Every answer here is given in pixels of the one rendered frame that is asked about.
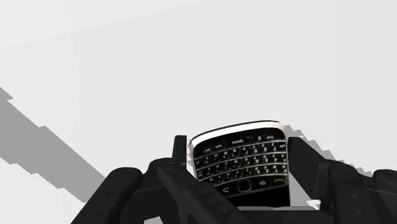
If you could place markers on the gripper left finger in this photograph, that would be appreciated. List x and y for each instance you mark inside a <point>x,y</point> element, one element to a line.
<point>173,183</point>

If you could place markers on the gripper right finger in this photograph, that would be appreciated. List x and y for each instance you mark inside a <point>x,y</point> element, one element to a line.
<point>335,186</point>

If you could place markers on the black keypad phone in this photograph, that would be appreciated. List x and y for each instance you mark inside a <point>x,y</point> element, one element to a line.
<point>242,164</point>

